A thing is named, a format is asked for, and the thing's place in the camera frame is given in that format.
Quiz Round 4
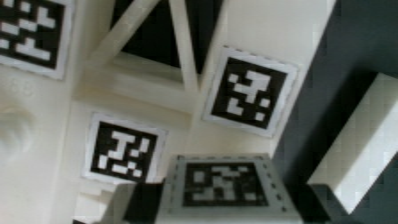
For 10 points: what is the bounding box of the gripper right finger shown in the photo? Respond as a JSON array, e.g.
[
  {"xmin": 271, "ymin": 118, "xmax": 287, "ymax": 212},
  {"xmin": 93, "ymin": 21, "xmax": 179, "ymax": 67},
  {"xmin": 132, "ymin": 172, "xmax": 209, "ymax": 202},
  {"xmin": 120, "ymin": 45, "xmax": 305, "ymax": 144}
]
[{"xmin": 287, "ymin": 184, "xmax": 344, "ymax": 224}]

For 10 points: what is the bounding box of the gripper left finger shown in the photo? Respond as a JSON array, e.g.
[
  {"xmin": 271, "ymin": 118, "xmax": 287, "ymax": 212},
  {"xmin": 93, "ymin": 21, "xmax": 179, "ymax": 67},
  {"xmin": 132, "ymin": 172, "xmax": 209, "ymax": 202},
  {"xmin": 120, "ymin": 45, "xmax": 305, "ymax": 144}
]
[{"xmin": 108, "ymin": 183, "xmax": 163, "ymax": 224}]

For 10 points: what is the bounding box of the white chair leg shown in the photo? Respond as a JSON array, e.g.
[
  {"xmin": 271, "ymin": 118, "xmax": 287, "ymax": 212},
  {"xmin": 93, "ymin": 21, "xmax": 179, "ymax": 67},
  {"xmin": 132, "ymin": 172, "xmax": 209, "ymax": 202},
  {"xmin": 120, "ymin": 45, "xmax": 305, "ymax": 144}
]
[{"xmin": 154, "ymin": 154, "xmax": 303, "ymax": 224}]

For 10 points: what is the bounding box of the white chair back part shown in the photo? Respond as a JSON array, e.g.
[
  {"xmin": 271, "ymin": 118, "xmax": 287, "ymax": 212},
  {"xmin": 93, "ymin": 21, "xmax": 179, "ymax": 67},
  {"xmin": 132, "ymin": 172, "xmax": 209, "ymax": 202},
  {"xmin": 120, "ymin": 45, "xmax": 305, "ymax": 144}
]
[{"xmin": 0, "ymin": 0, "xmax": 335, "ymax": 224}]

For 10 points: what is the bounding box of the white U-shaped fence frame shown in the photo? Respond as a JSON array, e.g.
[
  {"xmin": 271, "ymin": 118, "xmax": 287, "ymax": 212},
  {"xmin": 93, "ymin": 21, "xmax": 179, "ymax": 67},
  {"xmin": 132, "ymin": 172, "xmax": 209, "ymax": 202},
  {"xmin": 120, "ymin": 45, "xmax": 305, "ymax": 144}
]
[{"xmin": 307, "ymin": 74, "xmax": 398, "ymax": 213}]

